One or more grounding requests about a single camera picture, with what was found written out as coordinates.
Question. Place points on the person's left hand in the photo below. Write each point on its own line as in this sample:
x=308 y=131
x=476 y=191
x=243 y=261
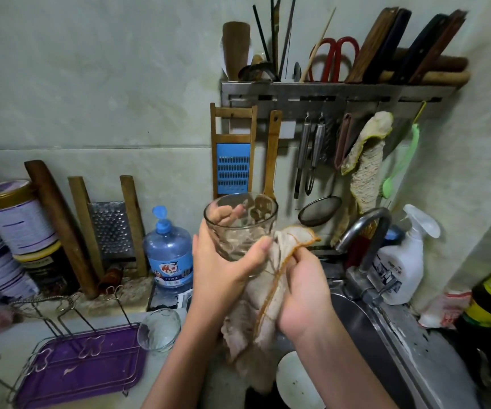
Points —
x=220 y=285

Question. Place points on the person's right hand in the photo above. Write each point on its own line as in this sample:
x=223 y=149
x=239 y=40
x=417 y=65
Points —
x=305 y=294

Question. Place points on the beige dish cloth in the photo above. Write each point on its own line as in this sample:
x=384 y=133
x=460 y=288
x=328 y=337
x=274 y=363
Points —
x=254 y=315

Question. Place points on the person's right forearm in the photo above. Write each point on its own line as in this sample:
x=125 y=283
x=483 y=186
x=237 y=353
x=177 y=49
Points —
x=348 y=370

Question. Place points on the small blue water bottle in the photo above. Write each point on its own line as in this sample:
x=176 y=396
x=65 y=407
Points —
x=169 y=255

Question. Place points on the red container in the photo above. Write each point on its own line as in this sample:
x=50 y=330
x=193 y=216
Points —
x=361 y=251

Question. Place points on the mesh strainer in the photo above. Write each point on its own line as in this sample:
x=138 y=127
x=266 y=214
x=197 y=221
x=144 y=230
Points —
x=320 y=211

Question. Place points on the metal faucet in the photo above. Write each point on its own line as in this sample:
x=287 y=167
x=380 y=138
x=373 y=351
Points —
x=365 y=230

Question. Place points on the white plate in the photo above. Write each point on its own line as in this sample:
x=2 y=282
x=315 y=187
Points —
x=298 y=383

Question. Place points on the blue capped bottle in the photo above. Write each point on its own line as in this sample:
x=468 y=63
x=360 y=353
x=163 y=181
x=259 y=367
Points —
x=392 y=236

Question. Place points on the white spray bottle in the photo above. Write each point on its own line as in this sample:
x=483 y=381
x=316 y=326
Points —
x=407 y=255

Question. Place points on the stainless steel sink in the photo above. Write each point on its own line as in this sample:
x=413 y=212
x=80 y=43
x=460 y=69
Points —
x=399 y=353

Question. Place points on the wooden framed metal grater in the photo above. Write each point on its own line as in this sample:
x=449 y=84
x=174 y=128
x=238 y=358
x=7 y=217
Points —
x=111 y=227

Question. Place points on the wooden slicer with blue blade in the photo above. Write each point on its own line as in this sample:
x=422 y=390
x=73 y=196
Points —
x=233 y=157

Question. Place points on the metal peeler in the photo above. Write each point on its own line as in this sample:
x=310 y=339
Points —
x=302 y=153
x=316 y=153

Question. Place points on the pink and white plastic bag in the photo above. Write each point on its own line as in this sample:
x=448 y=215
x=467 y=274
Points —
x=446 y=309

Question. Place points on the wooden spatula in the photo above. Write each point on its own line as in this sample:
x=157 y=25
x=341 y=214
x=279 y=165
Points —
x=271 y=153

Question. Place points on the hanging loofah sponge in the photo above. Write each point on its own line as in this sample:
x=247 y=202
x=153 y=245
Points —
x=366 y=162

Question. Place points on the purple plastic tray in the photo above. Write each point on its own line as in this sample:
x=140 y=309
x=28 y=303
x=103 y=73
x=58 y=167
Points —
x=79 y=370

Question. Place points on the wooden rolling pin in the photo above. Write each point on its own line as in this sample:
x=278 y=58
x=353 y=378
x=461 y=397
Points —
x=62 y=225

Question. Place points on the dark bottle with yellow label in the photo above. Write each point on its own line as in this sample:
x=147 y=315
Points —
x=488 y=302

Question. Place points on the stack of labelled tin cans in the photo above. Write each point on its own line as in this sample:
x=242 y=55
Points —
x=11 y=238

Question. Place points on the dark metal ladle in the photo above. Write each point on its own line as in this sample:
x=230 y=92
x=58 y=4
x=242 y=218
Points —
x=258 y=72

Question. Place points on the wooden scoop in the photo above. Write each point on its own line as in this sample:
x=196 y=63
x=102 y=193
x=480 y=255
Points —
x=236 y=46

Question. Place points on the bamboo skewer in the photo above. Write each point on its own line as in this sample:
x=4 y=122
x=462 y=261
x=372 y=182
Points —
x=320 y=42

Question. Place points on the bundle of dark chopsticks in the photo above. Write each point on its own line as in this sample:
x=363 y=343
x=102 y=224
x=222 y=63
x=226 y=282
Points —
x=275 y=34

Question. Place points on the wall mounted metal utensil rack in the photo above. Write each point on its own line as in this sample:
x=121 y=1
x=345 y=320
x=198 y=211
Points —
x=339 y=98

